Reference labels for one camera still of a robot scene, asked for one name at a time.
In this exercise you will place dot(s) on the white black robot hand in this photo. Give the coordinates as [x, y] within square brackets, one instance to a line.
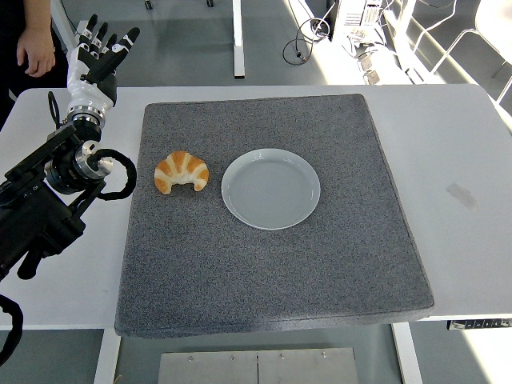
[86, 90]

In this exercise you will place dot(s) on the golden croissant bread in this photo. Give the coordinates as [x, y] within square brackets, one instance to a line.
[182, 166]

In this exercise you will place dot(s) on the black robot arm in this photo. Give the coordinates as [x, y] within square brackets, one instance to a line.
[36, 216]

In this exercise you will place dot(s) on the pale grey round plate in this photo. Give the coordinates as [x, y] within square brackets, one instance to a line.
[271, 190]

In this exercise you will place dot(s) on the grey metal plate with screws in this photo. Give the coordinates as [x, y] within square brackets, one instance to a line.
[256, 368]

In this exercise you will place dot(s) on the person's hand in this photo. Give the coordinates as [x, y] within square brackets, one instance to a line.
[37, 52]

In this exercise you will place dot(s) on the white desk leg with foot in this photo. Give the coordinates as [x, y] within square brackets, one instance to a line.
[64, 20]
[238, 36]

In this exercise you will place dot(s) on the person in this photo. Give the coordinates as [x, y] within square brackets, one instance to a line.
[10, 16]

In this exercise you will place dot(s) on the grey felt mat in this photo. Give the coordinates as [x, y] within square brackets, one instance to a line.
[260, 276]

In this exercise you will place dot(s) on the white table leg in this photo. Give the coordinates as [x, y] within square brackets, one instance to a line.
[107, 356]
[408, 356]

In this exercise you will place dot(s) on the white computer tower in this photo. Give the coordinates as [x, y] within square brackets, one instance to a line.
[354, 18]

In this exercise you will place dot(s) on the white power strip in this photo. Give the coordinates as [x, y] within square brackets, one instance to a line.
[378, 64]

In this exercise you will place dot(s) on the clear tape patch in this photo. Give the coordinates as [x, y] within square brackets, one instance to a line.
[462, 196]

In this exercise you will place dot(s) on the black table control panel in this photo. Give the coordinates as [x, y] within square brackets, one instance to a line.
[480, 324]

